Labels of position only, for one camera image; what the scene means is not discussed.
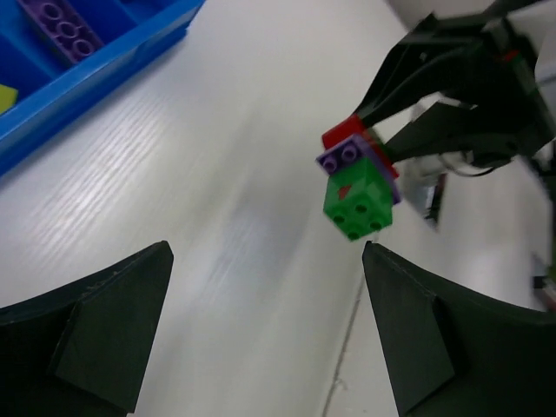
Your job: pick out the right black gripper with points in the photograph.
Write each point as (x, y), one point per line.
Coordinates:
(445, 54)

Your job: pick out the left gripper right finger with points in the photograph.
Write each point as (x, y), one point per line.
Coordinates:
(451, 351)

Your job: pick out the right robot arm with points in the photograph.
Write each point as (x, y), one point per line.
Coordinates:
(481, 91)

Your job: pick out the purple long lego plate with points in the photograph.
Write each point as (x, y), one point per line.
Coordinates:
(63, 28)

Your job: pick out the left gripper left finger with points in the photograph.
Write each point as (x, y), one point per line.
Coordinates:
(82, 349)

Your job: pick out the lime curved lego brick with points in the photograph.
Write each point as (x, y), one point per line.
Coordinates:
(8, 98)

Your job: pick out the blue divided plastic bin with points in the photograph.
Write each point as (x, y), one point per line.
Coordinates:
(52, 94)

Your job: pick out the long lego brick row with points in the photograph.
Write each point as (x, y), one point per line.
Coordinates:
(361, 189)

